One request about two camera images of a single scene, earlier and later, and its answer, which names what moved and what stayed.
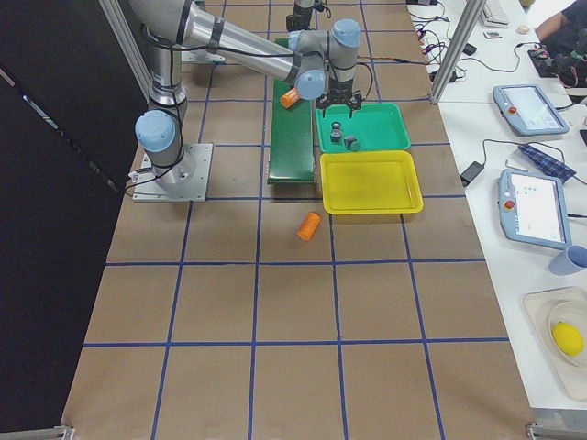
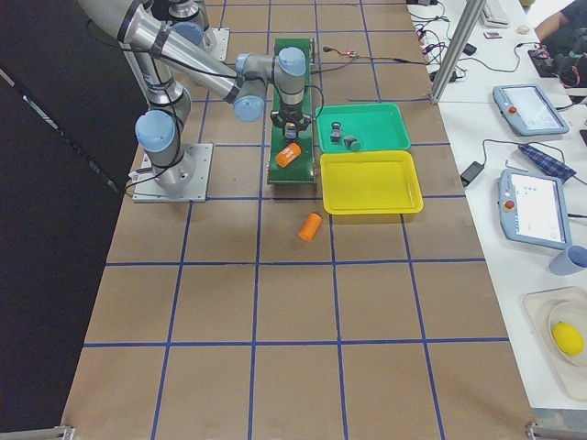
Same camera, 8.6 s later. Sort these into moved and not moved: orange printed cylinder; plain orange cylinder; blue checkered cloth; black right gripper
Moved: orange printed cylinder; black right gripper
Not moved: blue checkered cloth; plain orange cylinder
